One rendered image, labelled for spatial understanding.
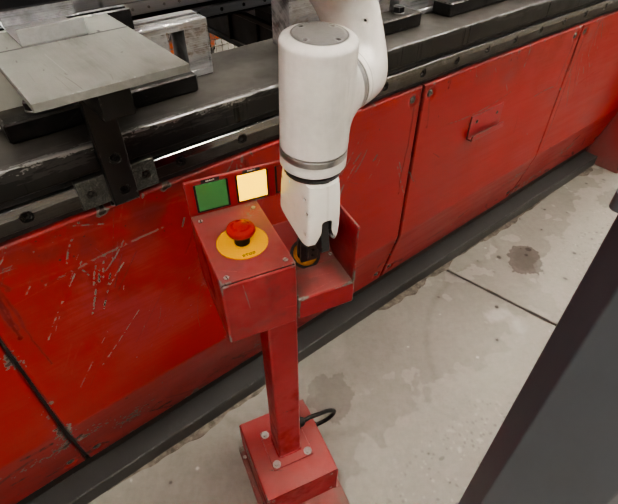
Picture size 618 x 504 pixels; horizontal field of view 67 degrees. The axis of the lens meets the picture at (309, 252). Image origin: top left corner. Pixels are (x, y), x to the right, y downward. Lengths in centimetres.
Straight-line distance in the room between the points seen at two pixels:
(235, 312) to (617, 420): 45
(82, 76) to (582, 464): 73
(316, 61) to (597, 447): 51
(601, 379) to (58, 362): 83
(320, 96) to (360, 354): 109
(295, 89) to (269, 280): 25
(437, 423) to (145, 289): 87
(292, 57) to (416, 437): 109
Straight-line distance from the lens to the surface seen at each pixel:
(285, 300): 67
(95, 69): 64
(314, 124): 53
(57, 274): 85
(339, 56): 50
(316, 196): 58
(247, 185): 72
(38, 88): 61
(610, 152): 264
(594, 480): 69
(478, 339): 162
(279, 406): 100
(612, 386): 57
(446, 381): 149
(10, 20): 84
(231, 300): 63
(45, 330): 91
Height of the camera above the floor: 121
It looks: 42 degrees down
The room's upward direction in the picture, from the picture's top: straight up
